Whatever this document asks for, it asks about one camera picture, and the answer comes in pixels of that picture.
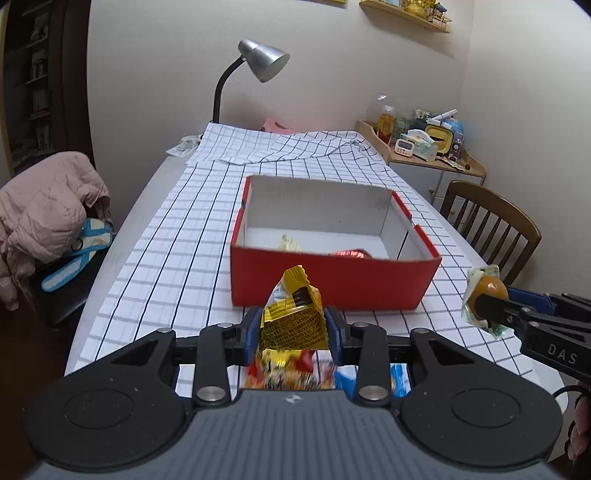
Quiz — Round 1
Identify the clear plastic packet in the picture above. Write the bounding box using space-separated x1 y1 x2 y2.
167 136 204 157

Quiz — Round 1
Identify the blue white striped bag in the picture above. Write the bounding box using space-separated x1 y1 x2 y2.
41 217 116 293

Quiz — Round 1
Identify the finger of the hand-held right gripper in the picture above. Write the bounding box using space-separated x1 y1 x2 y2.
509 289 591 320
474 294 532 331

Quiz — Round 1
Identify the bottle with orange liquid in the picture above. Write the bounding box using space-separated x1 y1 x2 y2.
378 105 397 136

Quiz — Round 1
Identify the person's right hand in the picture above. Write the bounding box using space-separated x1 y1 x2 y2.
567 397 591 465

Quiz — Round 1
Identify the blue snack packet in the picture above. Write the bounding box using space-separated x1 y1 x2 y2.
334 364 410 398

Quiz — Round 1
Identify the yellow storage box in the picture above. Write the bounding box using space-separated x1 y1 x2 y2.
425 124 454 156

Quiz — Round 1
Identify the white checked tablecloth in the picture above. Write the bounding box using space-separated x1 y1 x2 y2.
78 122 551 403

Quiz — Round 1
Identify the brown wooden chair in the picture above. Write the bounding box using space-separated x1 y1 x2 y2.
438 180 542 287

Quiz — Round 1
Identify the dark wooden bookshelf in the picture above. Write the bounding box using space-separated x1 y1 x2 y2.
0 0 89 177

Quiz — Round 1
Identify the grey side cabinet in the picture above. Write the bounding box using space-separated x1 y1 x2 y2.
388 161 485 217

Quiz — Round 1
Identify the pink paper bag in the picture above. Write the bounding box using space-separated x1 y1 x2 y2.
262 117 296 135

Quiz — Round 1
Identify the wooden wall shelf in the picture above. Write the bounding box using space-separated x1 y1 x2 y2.
359 0 451 34

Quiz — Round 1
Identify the round brown pastry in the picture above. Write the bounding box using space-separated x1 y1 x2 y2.
462 264 511 340

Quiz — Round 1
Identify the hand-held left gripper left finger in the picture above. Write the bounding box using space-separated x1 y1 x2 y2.
111 305 265 409

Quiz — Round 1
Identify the clear plastic bottle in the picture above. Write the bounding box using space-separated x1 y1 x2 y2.
367 93 393 124

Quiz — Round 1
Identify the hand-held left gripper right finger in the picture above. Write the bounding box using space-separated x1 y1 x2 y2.
323 305 481 409

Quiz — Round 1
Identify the blue patterned packet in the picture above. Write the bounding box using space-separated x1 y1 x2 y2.
443 117 466 160

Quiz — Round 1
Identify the silver desk lamp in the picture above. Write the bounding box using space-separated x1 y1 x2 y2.
211 39 291 124

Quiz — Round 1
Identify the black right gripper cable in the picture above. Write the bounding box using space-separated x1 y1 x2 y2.
551 385 591 403

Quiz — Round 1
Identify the red cardboard box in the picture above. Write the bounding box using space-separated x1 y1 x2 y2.
230 174 443 312

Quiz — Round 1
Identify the black seat chair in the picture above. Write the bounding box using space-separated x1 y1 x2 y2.
28 249 108 329

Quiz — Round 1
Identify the pink padded jacket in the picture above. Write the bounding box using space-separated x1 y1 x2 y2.
0 151 112 311

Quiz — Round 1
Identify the orange yellow snack packet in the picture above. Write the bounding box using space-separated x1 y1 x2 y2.
244 349 338 391

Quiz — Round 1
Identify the wooden tray organizer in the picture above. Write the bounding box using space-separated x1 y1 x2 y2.
355 119 486 182

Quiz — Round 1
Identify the pale green tissue box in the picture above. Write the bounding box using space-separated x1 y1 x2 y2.
406 129 437 162

